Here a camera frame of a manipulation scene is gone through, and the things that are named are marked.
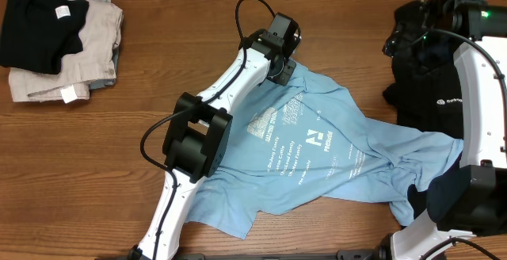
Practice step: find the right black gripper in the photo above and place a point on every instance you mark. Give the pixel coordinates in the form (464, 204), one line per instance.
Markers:
(401, 39)

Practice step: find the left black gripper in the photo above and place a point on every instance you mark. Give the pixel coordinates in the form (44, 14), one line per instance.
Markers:
(283, 75)

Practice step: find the light blue printed t-shirt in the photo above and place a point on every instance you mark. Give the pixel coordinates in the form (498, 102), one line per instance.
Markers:
(292, 144)

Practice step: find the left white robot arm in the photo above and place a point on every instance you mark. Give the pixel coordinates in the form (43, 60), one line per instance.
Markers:
(196, 140)

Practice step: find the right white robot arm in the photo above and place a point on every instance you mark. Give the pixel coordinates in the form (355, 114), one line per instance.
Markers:
(471, 200)

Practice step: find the black garment on right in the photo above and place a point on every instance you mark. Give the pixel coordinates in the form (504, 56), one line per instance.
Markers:
(426, 91)

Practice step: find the folded grey-blue garment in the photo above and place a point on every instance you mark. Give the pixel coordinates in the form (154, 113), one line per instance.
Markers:
(100, 37)

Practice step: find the folded beige shorts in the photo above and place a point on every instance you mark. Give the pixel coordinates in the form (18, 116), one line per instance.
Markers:
(66, 86)

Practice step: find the folded black garment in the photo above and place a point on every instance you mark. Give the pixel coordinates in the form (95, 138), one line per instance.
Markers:
(37, 34)

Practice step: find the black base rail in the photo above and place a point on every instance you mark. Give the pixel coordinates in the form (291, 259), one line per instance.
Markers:
(269, 256)

